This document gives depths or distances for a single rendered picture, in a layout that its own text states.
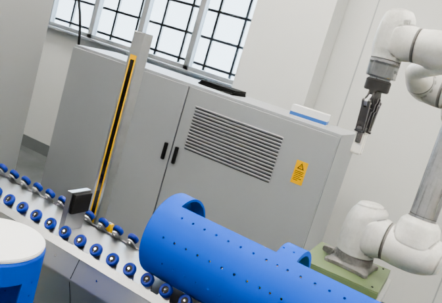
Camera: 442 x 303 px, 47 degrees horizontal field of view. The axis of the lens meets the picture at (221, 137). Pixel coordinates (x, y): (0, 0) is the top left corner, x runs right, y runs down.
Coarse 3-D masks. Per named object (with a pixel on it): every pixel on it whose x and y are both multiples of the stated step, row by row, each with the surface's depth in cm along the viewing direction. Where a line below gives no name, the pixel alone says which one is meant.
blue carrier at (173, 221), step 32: (160, 224) 157; (192, 224) 156; (160, 256) 155; (192, 256) 150; (224, 256) 147; (256, 256) 145; (288, 256) 145; (192, 288) 152; (224, 288) 145; (256, 288) 141; (288, 288) 138; (320, 288) 136
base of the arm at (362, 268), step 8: (328, 248) 212; (336, 248) 208; (328, 256) 206; (336, 256) 206; (344, 256) 203; (336, 264) 203; (344, 264) 202; (352, 264) 201; (360, 264) 200; (368, 264) 202; (352, 272) 200; (360, 272) 198; (368, 272) 201
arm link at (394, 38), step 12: (396, 12) 147; (408, 12) 147; (384, 24) 148; (396, 24) 146; (408, 24) 146; (384, 36) 148; (396, 36) 146; (408, 36) 144; (372, 48) 152; (384, 48) 148; (396, 48) 146; (408, 48) 144; (396, 60) 148; (408, 60) 147
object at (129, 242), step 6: (0, 168) 222; (12, 180) 220; (24, 186) 216; (36, 192) 213; (48, 198) 210; (60, 204) 205; (84, 216) 199; (90, 222) 200; (102, 228) 196; (114, 234) 192; (120, 240) 193; (132, 246) 191
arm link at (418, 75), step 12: (420, 36) 143; (432, 36) 141; (420, 48) 142; (432, 48) 140; (420, 60) 144; (432, 60) 141; (408, 72) 177; (420, 72) 168; (432, 72) 162; (408, 84) 187; (420, 84) 184; (432, 84) 189
